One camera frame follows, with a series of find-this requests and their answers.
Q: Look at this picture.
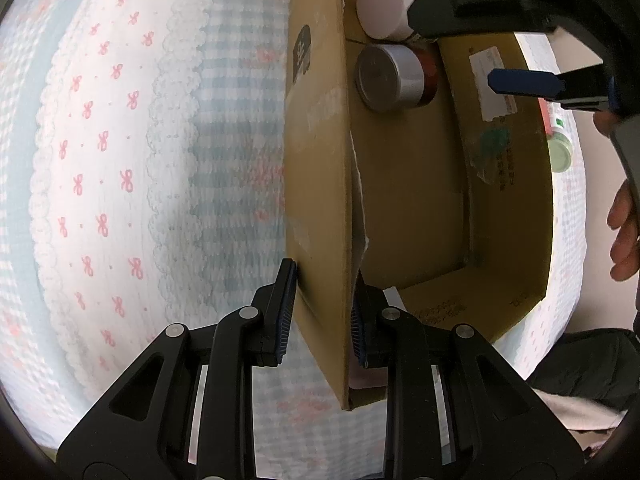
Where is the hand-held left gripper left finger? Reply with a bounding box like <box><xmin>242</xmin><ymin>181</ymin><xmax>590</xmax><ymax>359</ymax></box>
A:
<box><xmin>56</xmin><ymin>258</ymin><xmax>301</xmax><ymax>480</ymax></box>

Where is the brown cardboard box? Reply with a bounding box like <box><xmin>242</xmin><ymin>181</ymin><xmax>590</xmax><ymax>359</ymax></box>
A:
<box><xmin>282</xmin><ymin>0</ymin><xmax>553</xmax><ymax>411</ymax></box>

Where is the pale green jar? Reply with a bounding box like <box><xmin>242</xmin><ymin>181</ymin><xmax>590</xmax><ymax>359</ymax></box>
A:
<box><xmin>544</xmin><ymin>100</ymin><xmax>574</xmax><ymax>177</ymax></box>

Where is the white-capped green label bottle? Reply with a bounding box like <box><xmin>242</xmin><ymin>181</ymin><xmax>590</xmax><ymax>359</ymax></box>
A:
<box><xmin>356</xmin><ymin>0</ymin><xmax>441</xmax><ymax>42</ymax></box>

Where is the bow-print checked blanket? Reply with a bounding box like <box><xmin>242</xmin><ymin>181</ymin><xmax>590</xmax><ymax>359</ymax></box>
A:
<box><xmin>0</xmin><ymin>0</ymin><xmax>606</xmax><ymax>480</ymax></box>

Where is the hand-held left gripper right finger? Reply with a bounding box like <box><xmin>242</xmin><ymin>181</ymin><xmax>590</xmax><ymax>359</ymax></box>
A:
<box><xmin>350</xmin><ymin>280</ymin><xmax>586</xmax><ymax>480</ymax></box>

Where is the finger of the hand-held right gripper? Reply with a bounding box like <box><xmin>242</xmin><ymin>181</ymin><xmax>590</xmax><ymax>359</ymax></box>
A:
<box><xmin>487</xmin><ymin>62</ymin><xmax>616</xmax><ymax>109</ymax></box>
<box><xmin>407</xmin><ymin>0</ymin><xmax>556</xmax><ymax>41</ymax></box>

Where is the person's right hand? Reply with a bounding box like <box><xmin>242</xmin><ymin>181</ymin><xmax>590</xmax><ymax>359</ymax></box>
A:
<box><xmin>607</xmin><ymin>179</ymin><xmax>640</xmax><ymax>282</ymax></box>

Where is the silver-lidded red jar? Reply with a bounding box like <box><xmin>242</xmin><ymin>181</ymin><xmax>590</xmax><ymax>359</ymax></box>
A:
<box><xmin>354</xmin><ymin>42</ymin><xmax>441</xmax><ymax>112</ymax></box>

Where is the light cloth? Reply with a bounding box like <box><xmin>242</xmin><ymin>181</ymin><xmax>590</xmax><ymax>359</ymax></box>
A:
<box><xmin>530</xmin><ymin>387</ymin><xmax>626</xmax><ymax>461</ymax></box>

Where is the dark cloth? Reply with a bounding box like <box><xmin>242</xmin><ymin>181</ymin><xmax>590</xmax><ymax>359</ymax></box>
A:
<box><xmin>527</xmin><ymin>329</ymin><xmax>640</xmax><ymax>413</ymax></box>

